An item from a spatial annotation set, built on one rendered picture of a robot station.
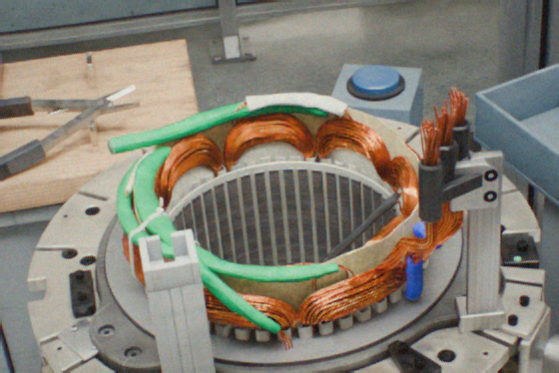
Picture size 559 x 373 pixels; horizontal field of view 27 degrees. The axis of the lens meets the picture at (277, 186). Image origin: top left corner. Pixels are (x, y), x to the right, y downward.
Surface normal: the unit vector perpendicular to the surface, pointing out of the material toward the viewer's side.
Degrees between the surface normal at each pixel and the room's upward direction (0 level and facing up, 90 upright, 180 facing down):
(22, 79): 0
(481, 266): 90
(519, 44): 90
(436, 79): 0
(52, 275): 0
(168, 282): 90
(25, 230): 90
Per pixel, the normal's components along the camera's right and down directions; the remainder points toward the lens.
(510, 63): -0.52, 0.53
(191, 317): 0.19, 0.56
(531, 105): 0.46, 0.49
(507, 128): -0.88, 0.33
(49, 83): -0.07, -0.81
